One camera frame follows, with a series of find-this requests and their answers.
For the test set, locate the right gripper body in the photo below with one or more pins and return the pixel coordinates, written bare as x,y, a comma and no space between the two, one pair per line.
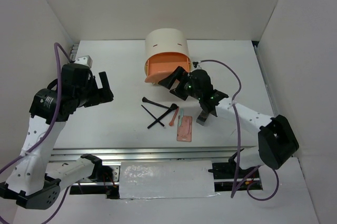
195,93

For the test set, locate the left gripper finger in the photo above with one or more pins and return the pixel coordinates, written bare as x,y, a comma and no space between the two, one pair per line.
102,95
104,80

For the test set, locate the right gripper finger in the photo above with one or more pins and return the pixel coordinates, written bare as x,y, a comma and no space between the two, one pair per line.
177,75
182,90

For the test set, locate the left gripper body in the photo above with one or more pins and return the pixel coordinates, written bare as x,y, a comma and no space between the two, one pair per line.
86,94

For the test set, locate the black fan makeup brush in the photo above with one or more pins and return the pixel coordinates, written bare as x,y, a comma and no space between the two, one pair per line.
173,107

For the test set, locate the black round-head makeup brush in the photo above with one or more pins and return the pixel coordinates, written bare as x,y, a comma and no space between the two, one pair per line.
145,100

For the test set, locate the black cosmetic box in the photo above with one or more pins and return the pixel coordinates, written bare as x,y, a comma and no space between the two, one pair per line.
202,118

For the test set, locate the orange makeup spatula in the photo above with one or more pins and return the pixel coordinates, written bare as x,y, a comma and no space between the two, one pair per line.
171,123

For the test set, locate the thin black makeup brush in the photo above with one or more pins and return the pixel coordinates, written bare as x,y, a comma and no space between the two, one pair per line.
152,115

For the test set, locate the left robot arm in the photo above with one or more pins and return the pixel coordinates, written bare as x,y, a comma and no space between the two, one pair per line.
30,184

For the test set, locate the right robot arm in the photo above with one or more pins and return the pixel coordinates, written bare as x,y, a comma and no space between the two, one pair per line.
276,141

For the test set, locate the teal makeup spatula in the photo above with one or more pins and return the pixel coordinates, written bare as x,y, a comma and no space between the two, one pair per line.
180,117

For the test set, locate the pink makeup packet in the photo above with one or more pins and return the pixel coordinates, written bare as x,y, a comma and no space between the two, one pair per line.
184,133

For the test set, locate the cream oval drawer cabinet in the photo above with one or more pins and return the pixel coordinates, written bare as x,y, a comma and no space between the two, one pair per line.
165,40

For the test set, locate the white foil-taped cover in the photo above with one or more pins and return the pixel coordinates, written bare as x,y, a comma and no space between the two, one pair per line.
166,179

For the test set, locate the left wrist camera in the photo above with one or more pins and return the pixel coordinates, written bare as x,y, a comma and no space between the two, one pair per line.
84,60

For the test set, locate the aluminium rail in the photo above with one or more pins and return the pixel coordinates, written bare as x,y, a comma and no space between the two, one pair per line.
145,154

